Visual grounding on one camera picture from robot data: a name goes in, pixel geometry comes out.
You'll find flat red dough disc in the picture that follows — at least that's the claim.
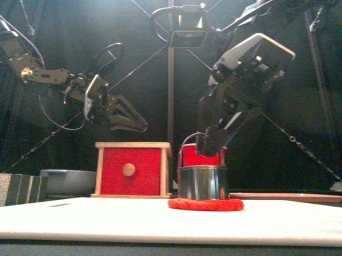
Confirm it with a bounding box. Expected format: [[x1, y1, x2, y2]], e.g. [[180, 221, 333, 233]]
[[168, 196, 246, 212]]

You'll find slanted metal frame pole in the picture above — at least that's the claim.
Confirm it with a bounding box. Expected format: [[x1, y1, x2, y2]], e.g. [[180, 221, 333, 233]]
[[304, 9, 337, 145]]

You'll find round metal cutter red top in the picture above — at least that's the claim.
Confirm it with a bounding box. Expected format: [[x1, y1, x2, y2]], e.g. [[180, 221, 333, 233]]
[[177, 131, 230, 201]]

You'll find grey bowl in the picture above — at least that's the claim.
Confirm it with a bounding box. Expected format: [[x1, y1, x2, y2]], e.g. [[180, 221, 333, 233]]
[[39, 168, 98, 196]]

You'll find wooden drawer box red front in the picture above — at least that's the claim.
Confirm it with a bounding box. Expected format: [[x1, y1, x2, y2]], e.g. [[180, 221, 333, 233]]
[[90, 141, 174, 199]]

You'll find overhead camera on pole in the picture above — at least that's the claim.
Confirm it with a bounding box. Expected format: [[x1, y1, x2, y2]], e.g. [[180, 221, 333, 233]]
[[169, 3, 210, 50]]

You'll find white cutting board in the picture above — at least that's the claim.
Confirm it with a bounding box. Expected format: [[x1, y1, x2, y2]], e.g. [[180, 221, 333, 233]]
[[0, 196, 342, 249]]

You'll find vertical metal frame pole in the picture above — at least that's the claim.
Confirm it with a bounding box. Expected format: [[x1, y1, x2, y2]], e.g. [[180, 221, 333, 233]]
[[168, 0, 176, 192]]

